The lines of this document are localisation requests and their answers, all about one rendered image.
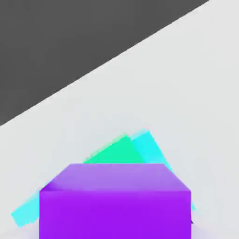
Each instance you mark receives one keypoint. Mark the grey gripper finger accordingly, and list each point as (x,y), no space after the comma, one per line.
(191,222)

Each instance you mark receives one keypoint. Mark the small purple cube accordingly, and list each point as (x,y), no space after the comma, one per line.
(114,211)

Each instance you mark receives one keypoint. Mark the small green cube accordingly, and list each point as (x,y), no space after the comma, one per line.
(119,153)

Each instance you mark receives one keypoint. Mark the large cyan box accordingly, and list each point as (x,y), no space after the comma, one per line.
(147,149)

